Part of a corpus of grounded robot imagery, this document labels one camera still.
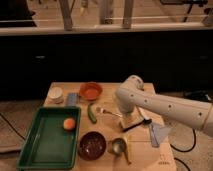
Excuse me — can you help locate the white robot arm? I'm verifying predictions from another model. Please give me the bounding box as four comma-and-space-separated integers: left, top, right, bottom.
115, 75, 213, 137

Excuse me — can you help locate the orange bowl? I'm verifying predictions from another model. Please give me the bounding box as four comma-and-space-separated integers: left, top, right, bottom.
79, 82, 103, 100

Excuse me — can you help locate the white paper cup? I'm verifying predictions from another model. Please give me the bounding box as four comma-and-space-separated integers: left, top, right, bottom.
48, 87, 64, 104

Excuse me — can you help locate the orange peach fruit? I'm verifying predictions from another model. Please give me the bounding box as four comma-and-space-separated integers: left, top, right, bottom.
63, 118, 76, 131

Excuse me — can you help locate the black cable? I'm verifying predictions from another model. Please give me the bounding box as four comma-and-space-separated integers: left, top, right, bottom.
170, 128, 198, 171

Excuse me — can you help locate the yellow banana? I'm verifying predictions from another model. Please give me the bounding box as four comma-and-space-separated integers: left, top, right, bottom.
124, 136, 132, 165

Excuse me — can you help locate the purple bowl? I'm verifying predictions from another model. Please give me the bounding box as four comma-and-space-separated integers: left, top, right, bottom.
78, 131, 106, 161

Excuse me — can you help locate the small metal cup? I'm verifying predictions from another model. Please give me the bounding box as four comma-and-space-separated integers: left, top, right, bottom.
112, 138, 126, 155

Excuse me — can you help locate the green cucumber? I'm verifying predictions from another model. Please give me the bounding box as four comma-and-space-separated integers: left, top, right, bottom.
87, 103, 97, 124

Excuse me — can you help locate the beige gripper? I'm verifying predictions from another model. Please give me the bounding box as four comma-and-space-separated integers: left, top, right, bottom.
120, 113, 140, 129

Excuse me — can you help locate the green plastic tray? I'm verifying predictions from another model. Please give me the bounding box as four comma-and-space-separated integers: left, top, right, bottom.
17, 107, 81, 171

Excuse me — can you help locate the blue white cloth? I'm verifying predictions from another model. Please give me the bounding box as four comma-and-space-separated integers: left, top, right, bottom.
149, 122, 171, 148

